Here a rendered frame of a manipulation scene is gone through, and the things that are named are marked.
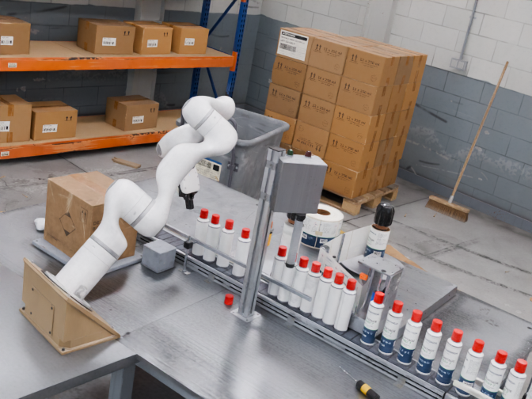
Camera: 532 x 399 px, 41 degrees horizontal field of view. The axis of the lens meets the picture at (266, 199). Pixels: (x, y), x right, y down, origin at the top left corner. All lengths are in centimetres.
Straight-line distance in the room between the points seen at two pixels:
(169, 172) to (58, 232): 70
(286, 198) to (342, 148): 374
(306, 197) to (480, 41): 483
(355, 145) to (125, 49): 222
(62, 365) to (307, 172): 102
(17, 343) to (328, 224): 148
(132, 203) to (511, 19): 515
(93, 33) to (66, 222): 373
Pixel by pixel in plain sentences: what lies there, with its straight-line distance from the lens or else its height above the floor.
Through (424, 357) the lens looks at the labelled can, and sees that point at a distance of 254.
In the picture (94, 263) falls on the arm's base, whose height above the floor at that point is 108.
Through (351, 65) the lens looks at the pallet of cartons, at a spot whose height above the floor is 125.
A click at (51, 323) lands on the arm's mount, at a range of 244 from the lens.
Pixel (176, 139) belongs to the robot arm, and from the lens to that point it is 283.
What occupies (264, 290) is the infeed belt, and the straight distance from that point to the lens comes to 283.
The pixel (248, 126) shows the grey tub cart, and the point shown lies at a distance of 578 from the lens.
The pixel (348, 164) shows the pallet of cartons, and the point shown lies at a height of 43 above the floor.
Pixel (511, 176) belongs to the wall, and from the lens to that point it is 709.
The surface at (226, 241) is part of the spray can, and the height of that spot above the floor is 100.
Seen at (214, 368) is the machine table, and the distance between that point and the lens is 242.
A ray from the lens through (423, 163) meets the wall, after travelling 750.
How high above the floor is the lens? 221
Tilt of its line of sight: 21 degrees down
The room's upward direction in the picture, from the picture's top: 11 degrees clockwise
